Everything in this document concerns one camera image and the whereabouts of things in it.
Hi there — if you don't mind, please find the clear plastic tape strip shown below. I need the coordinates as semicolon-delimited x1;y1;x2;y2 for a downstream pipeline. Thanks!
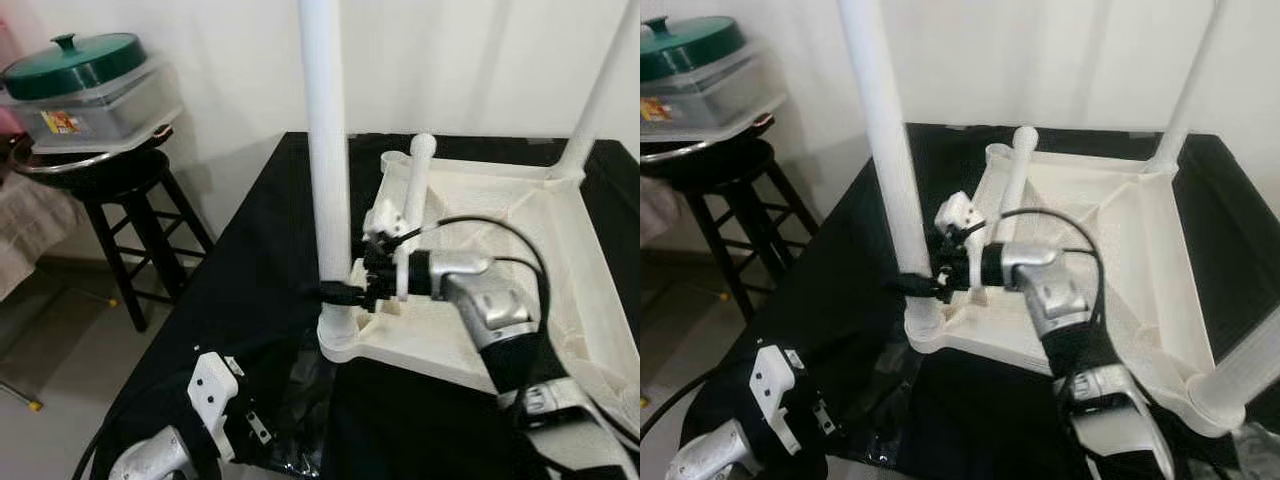
865;340;933;468
270;350;343;473

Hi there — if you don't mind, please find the black round stool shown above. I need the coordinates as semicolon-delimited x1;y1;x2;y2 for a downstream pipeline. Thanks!
40;150;217;334
640;140;822;323

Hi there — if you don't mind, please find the pink cloth covered table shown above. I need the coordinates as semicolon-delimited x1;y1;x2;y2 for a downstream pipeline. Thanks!
0;180;87;303
640;180;682;247

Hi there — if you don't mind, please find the clear plastic storage box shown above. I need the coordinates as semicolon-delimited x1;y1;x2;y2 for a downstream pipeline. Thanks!
640;45;787;142
0;55;187;157

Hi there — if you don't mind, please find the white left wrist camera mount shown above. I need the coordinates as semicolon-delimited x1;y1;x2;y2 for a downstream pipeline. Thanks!
749;345;807;457
187;350;242;462

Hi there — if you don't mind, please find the green round lid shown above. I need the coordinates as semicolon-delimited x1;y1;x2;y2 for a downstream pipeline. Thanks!
3;33;150;102
640;15;750;84

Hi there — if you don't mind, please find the white plastic children tabletop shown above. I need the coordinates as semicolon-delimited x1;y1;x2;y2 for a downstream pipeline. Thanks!
905;143;1280;439
320;150;640;433

